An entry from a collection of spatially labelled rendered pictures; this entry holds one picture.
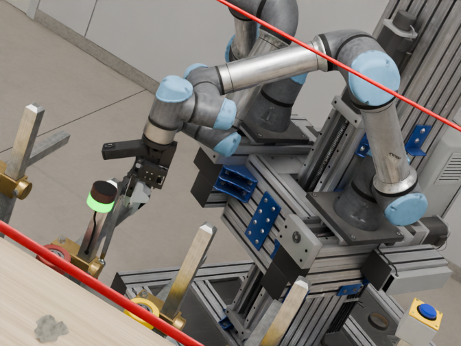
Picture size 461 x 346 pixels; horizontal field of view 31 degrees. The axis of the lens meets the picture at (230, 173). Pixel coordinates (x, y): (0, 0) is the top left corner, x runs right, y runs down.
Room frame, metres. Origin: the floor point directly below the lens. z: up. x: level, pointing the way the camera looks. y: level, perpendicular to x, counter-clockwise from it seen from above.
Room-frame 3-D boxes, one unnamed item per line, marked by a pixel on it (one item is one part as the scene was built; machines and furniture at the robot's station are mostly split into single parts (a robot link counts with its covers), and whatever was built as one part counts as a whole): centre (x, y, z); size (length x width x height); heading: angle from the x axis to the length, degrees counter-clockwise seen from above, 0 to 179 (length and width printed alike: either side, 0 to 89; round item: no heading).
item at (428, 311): (1.55, -0.51, 1.22); 0.04 x 0.04 x 0.02
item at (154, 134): (1.77, 0.19, 1.24); 0.08 x 0.08 x 0.05
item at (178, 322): (1.65, 0.01, 0.83); 0.13 x 0.06 x 0.05; 80
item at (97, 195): (1.64, 0.25, 1.10); 0.06 x 0.06 x 0.02
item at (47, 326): (1.37, 0.21, 0.91); 0.09 x 0.07 x 0.02; 163
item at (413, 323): (1.55, -0.51, 1.18); 0.07 x 0.07 x 0.08; 80
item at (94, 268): (1.69, 0.26, 0.85); 0.13 x 0.06 x 0.05; 80
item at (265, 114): (2.54, -0.03, 1.09); 0.15 x 0.15 x 0.10
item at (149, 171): (1.77, 0.18, 1.16); 0.09 x 0.08 x 0.12; 100
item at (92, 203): (1.64, 0.25, 1.07); 0.06 x 0.06 x 0.02
